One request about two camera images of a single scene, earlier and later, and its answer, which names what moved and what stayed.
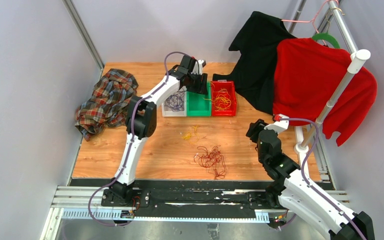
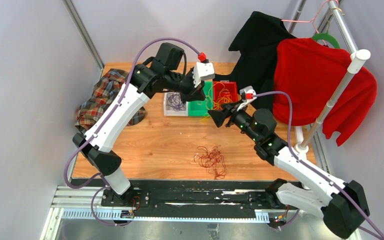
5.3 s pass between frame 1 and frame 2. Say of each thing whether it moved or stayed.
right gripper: moved
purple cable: stayed
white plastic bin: stayed
